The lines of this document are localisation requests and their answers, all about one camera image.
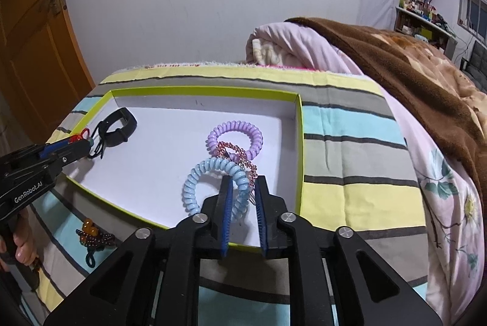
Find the black chair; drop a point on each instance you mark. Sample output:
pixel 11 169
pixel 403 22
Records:
pixel 477 63

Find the white wall shelf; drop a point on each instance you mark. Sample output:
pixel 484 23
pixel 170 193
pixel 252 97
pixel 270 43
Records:
pixel 426 29

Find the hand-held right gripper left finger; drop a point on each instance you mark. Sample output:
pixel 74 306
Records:
pixel 228 219

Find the rhinestone hair clip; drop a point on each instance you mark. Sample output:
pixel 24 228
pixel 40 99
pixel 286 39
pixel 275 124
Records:
pixel 237 155

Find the striped bed sheet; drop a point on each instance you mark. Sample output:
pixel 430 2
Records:
pixel 342 196

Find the lime green cardboard box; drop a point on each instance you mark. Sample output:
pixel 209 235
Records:
pixel 171 143

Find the black wristband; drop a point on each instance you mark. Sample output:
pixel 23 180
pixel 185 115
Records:
pixel 127 124

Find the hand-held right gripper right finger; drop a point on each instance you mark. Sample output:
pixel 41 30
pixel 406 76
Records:
pixel 260 219

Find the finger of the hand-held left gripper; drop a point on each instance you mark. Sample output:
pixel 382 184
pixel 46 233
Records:
pixel 57 149
pixel 78 153

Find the floral pink quilt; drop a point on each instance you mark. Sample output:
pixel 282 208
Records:
pixel 437 215

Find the wooden door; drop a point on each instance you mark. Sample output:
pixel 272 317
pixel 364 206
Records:
pixel 30 44

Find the row of small bottles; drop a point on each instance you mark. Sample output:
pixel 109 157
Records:
pixel 418 6

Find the brown fleece blanket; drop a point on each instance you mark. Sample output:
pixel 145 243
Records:
pixel 399 75

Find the person's left hand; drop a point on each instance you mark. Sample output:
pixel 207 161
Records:
pixel 23 246

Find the window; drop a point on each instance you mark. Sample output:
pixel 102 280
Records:
pixel 473 10

